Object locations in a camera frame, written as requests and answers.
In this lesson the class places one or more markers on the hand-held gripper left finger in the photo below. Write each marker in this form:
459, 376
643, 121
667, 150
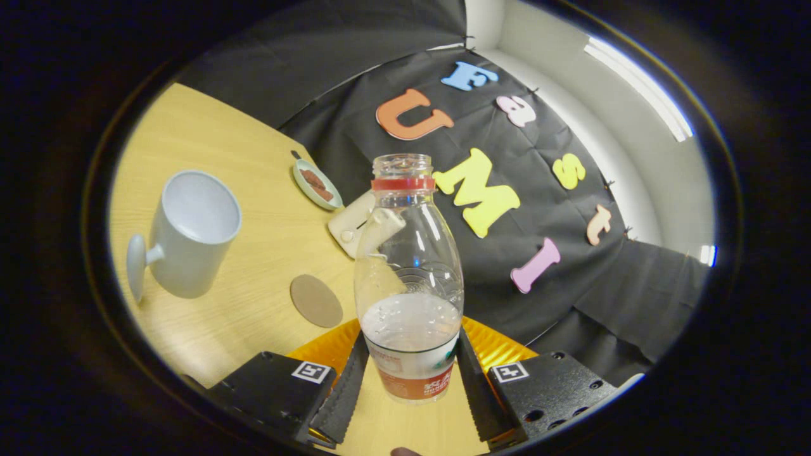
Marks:
342, 399

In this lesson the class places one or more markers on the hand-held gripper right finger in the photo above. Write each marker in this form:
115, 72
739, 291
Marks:
481, 399

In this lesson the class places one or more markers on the clear plastic juice bottle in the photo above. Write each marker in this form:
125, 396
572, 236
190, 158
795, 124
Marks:
412, 354

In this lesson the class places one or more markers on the round brown coaster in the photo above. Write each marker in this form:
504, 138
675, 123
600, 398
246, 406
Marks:
315, 301

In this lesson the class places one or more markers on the pale grey cup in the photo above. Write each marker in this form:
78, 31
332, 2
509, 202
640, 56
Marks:
184, 253

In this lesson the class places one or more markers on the cream toaster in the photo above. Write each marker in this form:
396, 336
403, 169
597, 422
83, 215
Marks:
348, 225

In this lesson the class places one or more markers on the brown sausage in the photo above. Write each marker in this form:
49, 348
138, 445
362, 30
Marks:
323, 192
310, 178

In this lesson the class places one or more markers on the pale green plate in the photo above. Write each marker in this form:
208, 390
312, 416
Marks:
303, 190

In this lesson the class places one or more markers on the small ceiling light panel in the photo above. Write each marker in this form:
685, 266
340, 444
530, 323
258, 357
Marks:
708, 256

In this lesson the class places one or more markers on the wooden table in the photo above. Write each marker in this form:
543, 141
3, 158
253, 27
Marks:
222, 145

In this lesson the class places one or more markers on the large ceiling light panel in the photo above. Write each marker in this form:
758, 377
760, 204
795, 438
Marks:
640, 88

